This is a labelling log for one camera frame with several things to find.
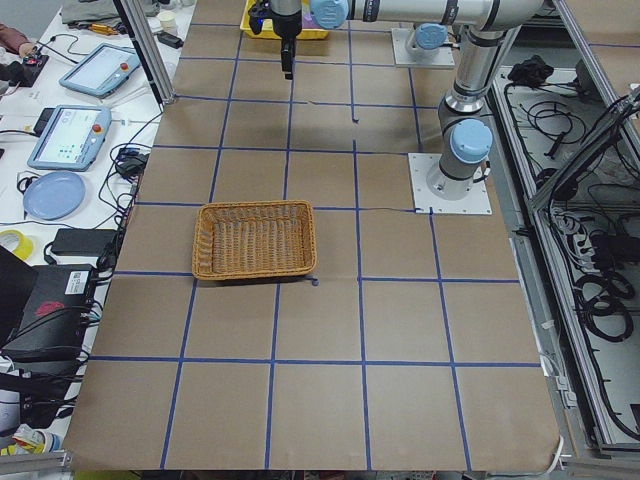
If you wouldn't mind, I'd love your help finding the upper teach pendant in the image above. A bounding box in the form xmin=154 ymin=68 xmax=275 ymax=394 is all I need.
xmin=59 ymin=43 xmax=141 ymax=98

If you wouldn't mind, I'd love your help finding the white cup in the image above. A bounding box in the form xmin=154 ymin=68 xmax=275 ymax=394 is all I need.
xmin=157 ymin=10 xmax=178 ymax=35

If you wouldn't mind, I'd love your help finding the lower teach pendant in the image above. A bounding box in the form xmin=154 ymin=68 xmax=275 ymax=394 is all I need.
xmin=27 ymin=105 xmax=112 ymax=172

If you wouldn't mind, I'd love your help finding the aluminium frame post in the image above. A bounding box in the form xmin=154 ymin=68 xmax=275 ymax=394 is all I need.
xmin=113 ymin=0 xmax=175 ymax=105

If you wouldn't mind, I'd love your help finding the brown wicker basket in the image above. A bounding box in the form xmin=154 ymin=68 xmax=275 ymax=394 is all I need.
xmin=192 ymin=200 xmax=317 ymax=281

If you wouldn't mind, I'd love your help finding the yellow tape roll on desk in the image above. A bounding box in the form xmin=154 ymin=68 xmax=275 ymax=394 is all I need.
xmin=0 ymin=229 xmax=34 ymax=261

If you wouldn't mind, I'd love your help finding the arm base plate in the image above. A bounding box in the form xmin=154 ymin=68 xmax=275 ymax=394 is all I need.
xmin=408 ymin=153 xmax=492 ymax=215
xmin=391 ymin=28 xmax=455 ymax=70

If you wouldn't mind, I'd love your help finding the black power adapter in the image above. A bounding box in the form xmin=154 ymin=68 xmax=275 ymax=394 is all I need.
xmin=49 ymin=228 xmax=116 ymax=257

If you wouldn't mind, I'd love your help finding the black computer box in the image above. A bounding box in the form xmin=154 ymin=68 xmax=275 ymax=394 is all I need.
xmin=1 ymin=248 xmax=96 ymax=364

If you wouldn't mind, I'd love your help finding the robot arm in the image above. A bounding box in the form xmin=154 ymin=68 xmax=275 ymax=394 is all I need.
xmin=246 ymin=1 xmax=449 ymax=80
xmin=310 ymin=0 xmax=542 ymax=200

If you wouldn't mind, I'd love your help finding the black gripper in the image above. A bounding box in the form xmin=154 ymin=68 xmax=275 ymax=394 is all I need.
xmin=248 ymin=0 xmax=302 ymax=80

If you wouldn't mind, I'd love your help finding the teach pendant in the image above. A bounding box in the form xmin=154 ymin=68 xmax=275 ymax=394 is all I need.
xmin=59 ymin=43 xmax=141 ymax=98
xmin=27 ymin=105 xmax=112 ymax=172

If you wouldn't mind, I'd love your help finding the yellow plastic tray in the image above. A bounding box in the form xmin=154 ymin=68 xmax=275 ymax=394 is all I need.
xmin=240 ymin=0 xmax=331 ymax=41

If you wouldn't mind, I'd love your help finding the blue plate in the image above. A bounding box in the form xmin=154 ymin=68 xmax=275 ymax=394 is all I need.
xmin=23 ymin=171 xmax=86 ymax=220

